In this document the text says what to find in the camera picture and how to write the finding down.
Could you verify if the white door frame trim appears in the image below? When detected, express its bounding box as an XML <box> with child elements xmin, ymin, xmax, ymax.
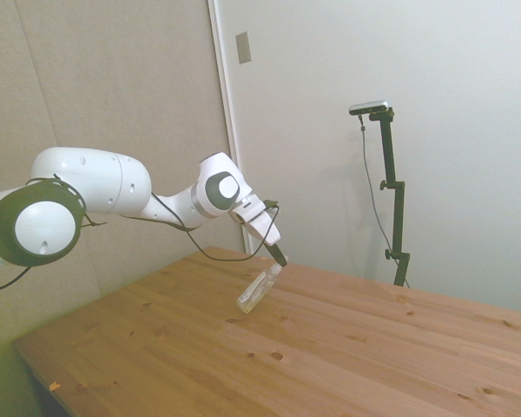
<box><xmin>207</xmin><ymin>0</ymin><xmax>254</xmax><ymax>255</ymax></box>

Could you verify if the grey wall plate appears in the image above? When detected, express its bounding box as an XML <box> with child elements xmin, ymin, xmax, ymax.
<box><xmin>234</xmin><ymin>30</ymin><xmax>253</xmax><ymax>66</ymax></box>

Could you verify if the clear sanitizer pump bottle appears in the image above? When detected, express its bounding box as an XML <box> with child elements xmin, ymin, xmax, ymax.
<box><xmin>234</xmin><ymin>263</ymin><xmax>284</xmax><ymax>314</ymax></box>

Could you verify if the silver exterior camera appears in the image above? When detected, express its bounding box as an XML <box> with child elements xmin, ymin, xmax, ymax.
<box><xmin>348</xmin><ymin>99</ymin><xmax>392</xmax><ymax>117</ymax></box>

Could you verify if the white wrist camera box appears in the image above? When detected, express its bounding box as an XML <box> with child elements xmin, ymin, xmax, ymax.
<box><xmin>230</xmin><ymin>195</ymin><xmax>271</xmax><ymax>225</ymax></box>

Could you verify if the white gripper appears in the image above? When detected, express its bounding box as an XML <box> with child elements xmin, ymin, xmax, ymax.
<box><xmin>241</xmin><ymin>209</ymin><xmax>289</xmax><ymax>268</ymax></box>

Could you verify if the black camera stand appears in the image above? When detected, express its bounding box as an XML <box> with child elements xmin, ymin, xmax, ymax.
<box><xmin>368</xmin><ymin>108</ymin><xmax>412</xmax><ymax>288</ymax></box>

